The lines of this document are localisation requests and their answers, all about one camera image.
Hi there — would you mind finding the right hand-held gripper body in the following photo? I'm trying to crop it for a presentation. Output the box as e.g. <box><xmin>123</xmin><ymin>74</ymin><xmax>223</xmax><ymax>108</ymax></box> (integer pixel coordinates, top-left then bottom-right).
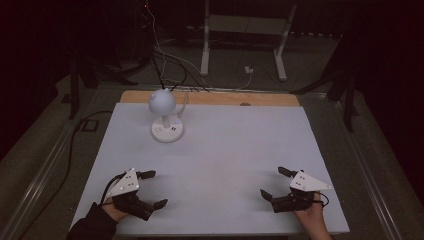
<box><xmin>271</xmin><ymin>170</ymin><xmax>333</xmax><ymax>214</ymax></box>

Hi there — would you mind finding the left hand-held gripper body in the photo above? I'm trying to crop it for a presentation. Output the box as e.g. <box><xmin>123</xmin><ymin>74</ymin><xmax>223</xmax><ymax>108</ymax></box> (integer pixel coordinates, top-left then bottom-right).
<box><xmin>105</xmin><ymin>168</ymin><xmax>155</xmax><ymax>222</ymax></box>

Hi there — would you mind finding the person's left hand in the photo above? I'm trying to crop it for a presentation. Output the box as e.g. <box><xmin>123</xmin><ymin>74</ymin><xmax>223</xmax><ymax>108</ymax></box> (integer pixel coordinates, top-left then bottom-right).
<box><xmin>101</xmin><ymin>200</ymin><xmax>130</xmax><ymax>223</ymax></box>

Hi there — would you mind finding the person's right hand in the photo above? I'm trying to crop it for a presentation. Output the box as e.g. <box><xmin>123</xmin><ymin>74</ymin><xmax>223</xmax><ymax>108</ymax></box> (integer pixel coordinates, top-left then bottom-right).
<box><xmin>292</xmin><ymin>192</ymin><xmax>331</xmax><ymax>235</ymax></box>

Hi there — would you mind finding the white table mat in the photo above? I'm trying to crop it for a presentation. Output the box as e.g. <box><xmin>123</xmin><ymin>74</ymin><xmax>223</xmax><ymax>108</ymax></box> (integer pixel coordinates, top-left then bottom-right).
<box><xmin>70</xmin><ymin>102</ymin><xmax>351</xmax><ymax>237</ymax></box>

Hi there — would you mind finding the white round desk lamp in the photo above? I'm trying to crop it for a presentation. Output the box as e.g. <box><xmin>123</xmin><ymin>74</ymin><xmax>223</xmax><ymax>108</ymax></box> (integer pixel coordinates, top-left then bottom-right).
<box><xmin>147</xmin><ymin>87</ymin><xmax>185</xmax><ymax>144</ymax></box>

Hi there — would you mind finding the black stand leg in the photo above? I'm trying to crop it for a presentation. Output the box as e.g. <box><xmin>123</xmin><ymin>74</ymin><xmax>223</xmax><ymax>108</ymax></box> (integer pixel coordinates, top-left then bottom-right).
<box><xmin>68</xmin><ymin>54</ymin><xmax>82</xmax><ymax>120</ymax></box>
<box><xmin>343</xmin><ymin>74</ymin><xmax>356</xmax><ymax>133</ymax></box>

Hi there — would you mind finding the white metal stand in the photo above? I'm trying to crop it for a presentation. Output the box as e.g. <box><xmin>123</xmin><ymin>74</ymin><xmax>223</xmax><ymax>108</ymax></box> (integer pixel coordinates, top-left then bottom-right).
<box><xmin>200</xmin><ymin>0</ymin><xmax>298</xmax><ymax>82</ymax></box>

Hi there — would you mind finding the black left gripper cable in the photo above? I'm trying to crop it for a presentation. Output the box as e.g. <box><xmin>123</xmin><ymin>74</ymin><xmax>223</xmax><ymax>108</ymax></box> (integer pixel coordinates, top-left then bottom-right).
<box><xmin>100</xmin><ymin>172</ymin><xmax>127</xmax><ymax>205</ymax></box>

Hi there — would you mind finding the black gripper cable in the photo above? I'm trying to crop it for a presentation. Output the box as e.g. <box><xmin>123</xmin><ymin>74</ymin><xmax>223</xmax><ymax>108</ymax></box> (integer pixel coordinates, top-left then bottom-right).
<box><xmin>313</xmin><ymin>191</ymin><xmax>330</xmax><ymax>208</ymax></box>
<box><xmin>100</xmin><ymin>172</ymin><xmax>127</xmax><ymax>205</ymax></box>

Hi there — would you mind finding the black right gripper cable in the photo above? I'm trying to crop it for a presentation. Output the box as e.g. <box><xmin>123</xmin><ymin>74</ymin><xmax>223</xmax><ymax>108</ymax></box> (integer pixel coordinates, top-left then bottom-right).
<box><xmin>313</xmin><ymin>191</ymin><xmax>330</xmax><ymax>208</ymax></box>

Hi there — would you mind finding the long black cable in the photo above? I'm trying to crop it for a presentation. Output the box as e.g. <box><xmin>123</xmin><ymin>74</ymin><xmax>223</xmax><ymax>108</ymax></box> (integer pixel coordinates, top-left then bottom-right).
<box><xmin>18</xmin><ymin>110</ymin><xmax>114</xmax><ymax>240</ymax></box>

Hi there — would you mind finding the aluminium floor rail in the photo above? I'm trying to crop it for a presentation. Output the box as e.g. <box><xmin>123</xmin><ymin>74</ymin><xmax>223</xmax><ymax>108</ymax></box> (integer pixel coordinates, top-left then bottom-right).
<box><xmin>0</xmin><ymin>118</ymin><xmax>81</xmax><ymax>240</ymax></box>
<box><xmin>331</xmin><ymin>99</ymin><xmax>404</xmax><ymax>240</ymax></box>

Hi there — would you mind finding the black rectangular floor frame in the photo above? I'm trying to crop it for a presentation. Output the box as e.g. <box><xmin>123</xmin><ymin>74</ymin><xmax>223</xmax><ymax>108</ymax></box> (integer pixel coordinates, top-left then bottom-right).
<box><xmin>80</xmin><ymin>118</ymin><xmax>100</xmax><ymax>133</ymax></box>

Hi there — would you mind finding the clear lamp cable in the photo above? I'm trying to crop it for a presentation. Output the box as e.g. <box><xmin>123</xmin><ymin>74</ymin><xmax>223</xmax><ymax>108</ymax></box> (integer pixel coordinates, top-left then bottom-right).
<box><xmin>175</xmin><ymin>91</ymin><xmax>190</xmax><ymax>118</ymax></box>

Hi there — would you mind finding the black floor cable bundle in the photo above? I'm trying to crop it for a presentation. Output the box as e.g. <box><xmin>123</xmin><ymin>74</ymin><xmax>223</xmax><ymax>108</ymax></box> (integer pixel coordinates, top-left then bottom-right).
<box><xmin>150</xmin><ymin>46</ymin><xmax>210</xmax><ymax>93</ymax></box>

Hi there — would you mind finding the white floor cable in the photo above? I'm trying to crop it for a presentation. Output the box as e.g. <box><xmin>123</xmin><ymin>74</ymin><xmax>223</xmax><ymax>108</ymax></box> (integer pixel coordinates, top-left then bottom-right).
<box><xmin>145</xmin><ymin>0</ymin><xmax>253</xmax><ymax>91</ymax></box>

